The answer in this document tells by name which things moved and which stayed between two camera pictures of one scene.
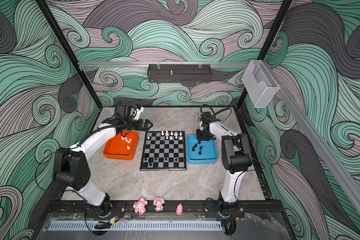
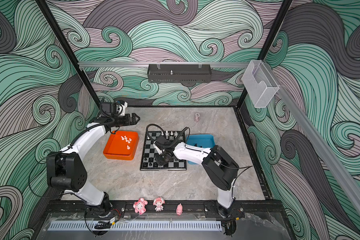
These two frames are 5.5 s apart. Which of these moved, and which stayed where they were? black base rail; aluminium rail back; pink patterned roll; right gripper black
Moved: right gripper black
Stayed: black base rail; pink patterned roll; aluminium rail back
